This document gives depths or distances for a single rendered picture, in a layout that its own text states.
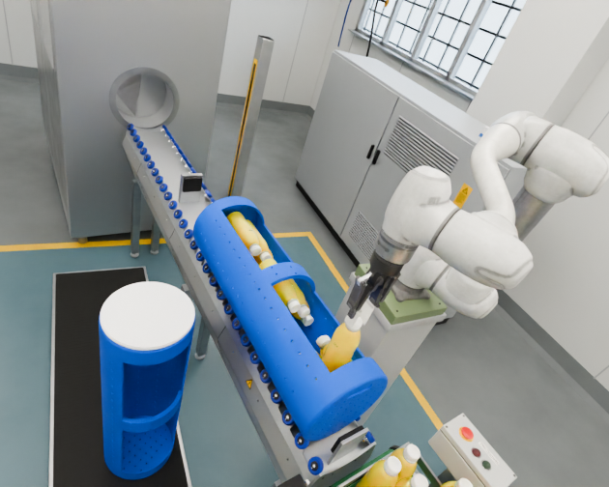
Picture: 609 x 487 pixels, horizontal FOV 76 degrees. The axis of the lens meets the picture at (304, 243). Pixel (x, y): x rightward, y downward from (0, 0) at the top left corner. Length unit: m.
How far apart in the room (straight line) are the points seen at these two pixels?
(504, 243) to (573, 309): 3.03
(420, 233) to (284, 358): 0.55
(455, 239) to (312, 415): 0.58
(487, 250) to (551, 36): 3.02
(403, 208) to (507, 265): 0.21
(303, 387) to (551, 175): 0.88
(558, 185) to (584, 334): 2.62
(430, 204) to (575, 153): 0.55
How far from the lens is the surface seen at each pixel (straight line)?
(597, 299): 3.70
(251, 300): 1.24
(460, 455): 1.31
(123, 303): 1.36
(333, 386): 1.06
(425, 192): 0.78
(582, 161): 1.25
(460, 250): 0.78
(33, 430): 2.35
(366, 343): 1.77
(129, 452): 2.06
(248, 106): 2.07
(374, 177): 3.26
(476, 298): 1.56
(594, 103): 3.75
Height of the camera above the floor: 2.04
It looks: 35 degrees down
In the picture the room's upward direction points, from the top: 20 degrees clockwise
